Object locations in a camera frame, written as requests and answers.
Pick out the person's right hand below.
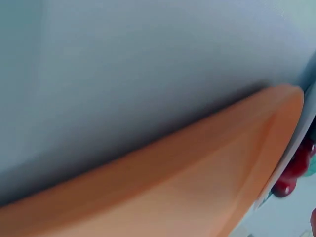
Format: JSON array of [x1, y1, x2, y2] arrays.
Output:
[[310, 206, 316, 236]]

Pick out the red glossy round objects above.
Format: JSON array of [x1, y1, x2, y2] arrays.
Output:
[[271, 138, 316, 198]]

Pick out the orange flat board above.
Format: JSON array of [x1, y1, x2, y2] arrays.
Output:
[[0, 83, 305, 237]]

